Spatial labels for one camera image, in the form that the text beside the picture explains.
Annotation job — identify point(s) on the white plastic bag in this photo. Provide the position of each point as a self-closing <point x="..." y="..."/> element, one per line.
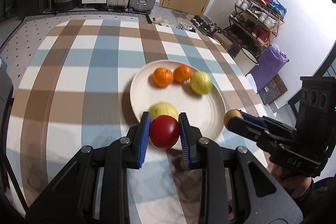
<point x="252" y="82"/>

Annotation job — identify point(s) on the patterned brown mat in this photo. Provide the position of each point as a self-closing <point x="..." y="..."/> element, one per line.
<point x="278" y="85"/>

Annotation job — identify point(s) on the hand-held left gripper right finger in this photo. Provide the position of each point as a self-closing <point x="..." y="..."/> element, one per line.
<point x="185" y="140"/>

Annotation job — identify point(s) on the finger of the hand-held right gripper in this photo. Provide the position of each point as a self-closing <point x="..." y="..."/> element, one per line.
<point x="253" y="118"/>
<point x="244" y="128"/>

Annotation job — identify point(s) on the person's right hand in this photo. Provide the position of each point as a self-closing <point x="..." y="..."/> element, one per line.
<point x="291" y="184"/>

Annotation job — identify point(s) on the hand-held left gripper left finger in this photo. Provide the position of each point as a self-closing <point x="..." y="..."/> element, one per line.
<point x="143" y="140"/>

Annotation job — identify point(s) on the orange mandarin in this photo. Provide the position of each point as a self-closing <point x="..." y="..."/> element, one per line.
<point x="163" y="77"/>
<point x="183" y="73"/>

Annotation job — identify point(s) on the white waste bin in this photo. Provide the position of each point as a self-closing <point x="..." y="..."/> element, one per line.
<point x="245" y="62"/>

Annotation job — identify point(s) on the beige slippers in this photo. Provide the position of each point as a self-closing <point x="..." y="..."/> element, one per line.
<point x="160" y="21"/>

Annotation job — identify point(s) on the green yellow citrus fruit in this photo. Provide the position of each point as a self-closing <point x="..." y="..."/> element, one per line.
<point x="162" y="109"/>
<point x="201" y="82"/>

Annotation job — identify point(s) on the dotted floor rug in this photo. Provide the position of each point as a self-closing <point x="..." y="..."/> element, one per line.
<point x="23" y="35"/>

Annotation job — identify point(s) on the scattered pile of shoes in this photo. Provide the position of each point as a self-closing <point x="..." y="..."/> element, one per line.
<point x="204" y="27"/>

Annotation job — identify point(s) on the cream round plate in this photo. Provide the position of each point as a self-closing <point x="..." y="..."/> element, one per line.
<point x="194" y="113"/>

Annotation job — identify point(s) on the purple bag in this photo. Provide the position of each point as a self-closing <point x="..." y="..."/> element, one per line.
<point x="270" y="64"/>

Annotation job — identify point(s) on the person's right forearm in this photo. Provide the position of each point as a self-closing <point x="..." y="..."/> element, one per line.
<point x="324" y="195"/>

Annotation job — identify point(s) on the cardboard box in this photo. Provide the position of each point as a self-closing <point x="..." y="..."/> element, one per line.
<point x="224" y="41"/>

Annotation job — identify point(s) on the grey door rug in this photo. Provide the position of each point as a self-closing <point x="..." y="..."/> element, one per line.
<point x="181" y="14"/>

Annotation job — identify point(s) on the small brown longan fruit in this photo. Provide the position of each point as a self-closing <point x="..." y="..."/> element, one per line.
<point x="182" y="163"/>

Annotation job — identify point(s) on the red tomato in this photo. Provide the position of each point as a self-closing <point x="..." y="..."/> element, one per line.
<point x="164" y="132"/>

